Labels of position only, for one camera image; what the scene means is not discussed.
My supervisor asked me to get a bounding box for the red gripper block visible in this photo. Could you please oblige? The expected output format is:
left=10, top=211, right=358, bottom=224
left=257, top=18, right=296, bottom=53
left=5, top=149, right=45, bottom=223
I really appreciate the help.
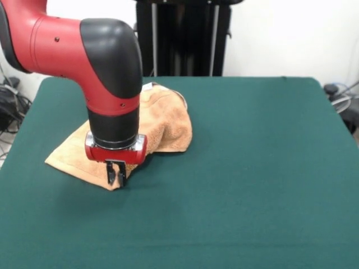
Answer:
left=84, top=133, right=148, bottom=188

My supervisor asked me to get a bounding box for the tan terry towel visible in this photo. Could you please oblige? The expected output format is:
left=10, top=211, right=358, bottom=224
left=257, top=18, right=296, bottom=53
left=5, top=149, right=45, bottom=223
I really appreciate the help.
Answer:
left=44, top=81, right=194, bottom=192

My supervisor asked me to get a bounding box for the dark green table cloth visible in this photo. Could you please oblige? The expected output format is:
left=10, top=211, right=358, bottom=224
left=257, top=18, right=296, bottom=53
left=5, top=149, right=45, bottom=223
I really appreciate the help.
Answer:
left=0, top=76, right=359, bottom=269

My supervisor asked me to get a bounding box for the black cable bundle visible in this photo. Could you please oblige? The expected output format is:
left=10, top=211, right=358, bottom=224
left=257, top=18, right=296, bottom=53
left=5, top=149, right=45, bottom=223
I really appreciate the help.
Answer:
left=0, top=84, right=32, bottom=135

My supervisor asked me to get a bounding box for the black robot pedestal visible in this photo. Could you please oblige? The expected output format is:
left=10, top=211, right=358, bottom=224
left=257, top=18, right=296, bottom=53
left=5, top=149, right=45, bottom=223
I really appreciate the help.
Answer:
left=131, top=0, right=242, bottom=77

